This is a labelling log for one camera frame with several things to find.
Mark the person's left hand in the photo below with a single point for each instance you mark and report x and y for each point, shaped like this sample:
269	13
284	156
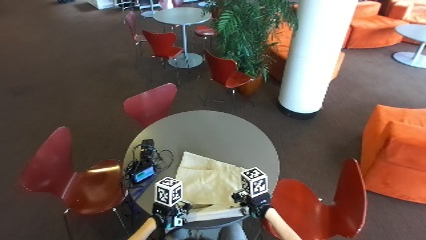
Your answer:
165	213

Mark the person's right hand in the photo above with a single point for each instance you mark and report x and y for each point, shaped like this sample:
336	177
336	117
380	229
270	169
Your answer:
254	204

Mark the white marker cube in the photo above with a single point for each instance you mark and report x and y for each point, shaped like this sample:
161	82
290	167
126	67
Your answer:
254	181
167	191

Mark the cream cloth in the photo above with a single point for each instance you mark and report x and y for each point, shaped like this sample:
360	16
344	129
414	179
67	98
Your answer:
206	180

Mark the person's legs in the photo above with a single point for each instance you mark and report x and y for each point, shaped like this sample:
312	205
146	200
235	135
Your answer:
213	233

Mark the black device with blue screen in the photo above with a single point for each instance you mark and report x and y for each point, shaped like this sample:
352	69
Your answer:
142	173

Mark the red wooden chair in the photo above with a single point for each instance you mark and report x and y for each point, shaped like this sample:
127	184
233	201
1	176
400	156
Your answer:
70	180
223	71
161	44
310	210
149	104
131	25

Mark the orange plant pot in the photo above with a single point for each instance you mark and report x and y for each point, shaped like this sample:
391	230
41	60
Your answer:
250	86

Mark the orange armchair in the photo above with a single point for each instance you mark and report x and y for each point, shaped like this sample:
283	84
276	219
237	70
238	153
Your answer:
394	156

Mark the orange bench seat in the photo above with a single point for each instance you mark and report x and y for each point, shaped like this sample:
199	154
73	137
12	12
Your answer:
279	50

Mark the white round pillar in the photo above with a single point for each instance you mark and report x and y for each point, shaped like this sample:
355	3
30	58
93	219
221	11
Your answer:
316	53

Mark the green potted plant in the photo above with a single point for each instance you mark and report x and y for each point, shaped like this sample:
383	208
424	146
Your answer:
247	33

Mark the red round stool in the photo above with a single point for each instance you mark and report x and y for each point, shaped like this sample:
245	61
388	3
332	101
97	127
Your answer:
205	31

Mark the orange round sofa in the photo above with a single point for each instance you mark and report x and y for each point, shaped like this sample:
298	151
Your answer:
372	30

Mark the black camera device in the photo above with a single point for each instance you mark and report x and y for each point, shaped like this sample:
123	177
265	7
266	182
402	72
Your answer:
146	150

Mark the round grey pedestal table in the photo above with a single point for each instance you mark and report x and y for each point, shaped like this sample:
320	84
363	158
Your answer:
181	16

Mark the round white pedestal table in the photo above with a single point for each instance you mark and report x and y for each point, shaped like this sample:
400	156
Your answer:
414	33

